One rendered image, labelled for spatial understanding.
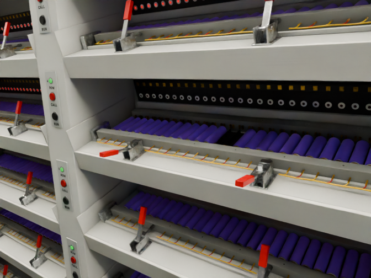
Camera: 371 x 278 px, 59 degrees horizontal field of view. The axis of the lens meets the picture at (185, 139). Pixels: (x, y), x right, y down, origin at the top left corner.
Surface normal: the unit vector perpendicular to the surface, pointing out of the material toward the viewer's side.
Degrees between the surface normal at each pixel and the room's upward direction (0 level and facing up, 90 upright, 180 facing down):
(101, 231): 15
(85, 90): 90
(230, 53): 105
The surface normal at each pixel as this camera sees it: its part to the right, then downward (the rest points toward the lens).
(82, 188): 0.81, 0.11
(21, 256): -0.18, -0.88
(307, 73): -0.55, 0.46
